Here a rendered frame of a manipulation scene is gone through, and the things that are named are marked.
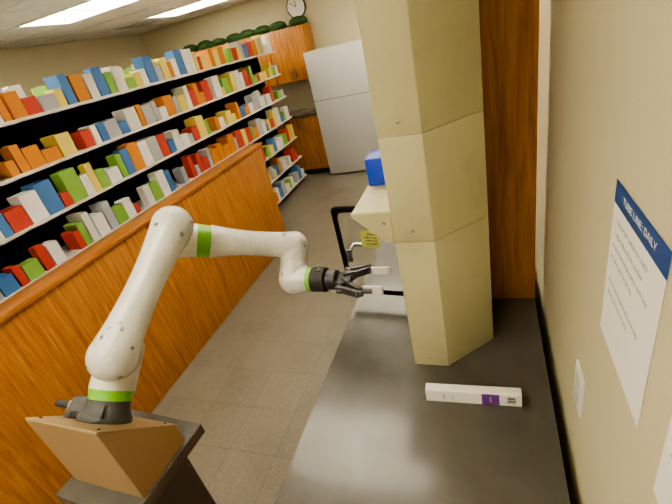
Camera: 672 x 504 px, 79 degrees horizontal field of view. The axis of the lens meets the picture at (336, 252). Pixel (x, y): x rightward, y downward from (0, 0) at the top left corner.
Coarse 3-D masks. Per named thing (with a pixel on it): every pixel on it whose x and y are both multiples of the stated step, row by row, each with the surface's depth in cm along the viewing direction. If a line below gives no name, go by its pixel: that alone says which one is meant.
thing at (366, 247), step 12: (348, 216) 155; (348, 228) 158; (360, 228) 156; (348, 240) 161; (360, 240) 159; (372, 240) 156; (360, 252) 162; (372, 252) 159; (384, 252) 157; (396, 252) 155; (348, 264) 168; (360, 264) 165; (372, 264) 162; (384, 264) 160; (396, 264) 158; (372, 276) 166; (384, 276) 163; (396, 276) 161; (384, 288) 166; (396, 288) 164
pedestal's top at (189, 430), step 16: (144, 416) 144; (160, 416) 142; (192, 432) 133; (192, 448) 132; (176, 464) 126; (160, 480) 120; (64, 496) 122; (80, 496) 121; (96, 496) 120; (112, 496) 119; (128, 496) 118
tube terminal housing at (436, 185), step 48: (384, 144) 102; (432, 144) 101; (480, 144) 108; (432, 192) 106; (480, 192) 114; (432, 240) 112; (480, 240) 121; (432, 288) 120; (480, 288) 128; (432, 336) 130; (480, 336) 137
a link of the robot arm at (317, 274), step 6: (312, 270) 149; (318, 270) 148; (324, 270) 148; (312, 276) 147; (318, 276) 146; (324, 276) 147; (312, 282) 147; (318, 282) 146; (324, 282) 147; (312, 288) 148; (318, 288) 147; (324, 288) 148
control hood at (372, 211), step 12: (372, 192) 127; (384, 192) 125; (360, 204) 120; (372, 204) 118; (384, 204) 117; (360, 216) 115; (372, 216) 114; (384, 216) 113; (372, 228) 116; (384, 228) 115; (384, 240) 117
